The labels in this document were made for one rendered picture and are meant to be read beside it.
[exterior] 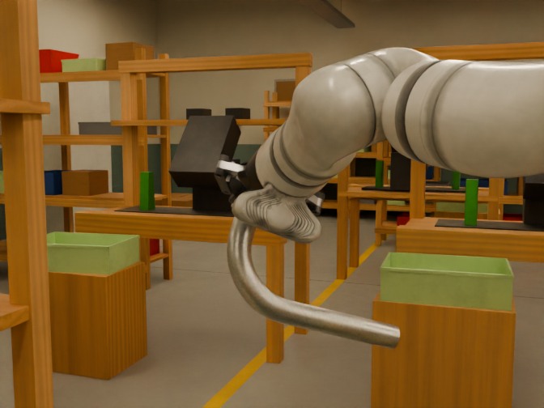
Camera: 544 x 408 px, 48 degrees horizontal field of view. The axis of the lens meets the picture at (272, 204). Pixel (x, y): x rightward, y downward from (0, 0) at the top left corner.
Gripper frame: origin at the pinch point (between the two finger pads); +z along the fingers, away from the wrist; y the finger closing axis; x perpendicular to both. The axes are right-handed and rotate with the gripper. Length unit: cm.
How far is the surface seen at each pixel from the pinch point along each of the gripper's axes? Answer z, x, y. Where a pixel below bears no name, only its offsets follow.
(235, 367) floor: 311, -5, -80
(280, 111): 930, -518, -178
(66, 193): 534, -130, 75
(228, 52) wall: 953, -604, -53
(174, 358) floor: 337, -1, -46
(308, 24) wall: 848, -657, -163
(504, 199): 519, -302, -392
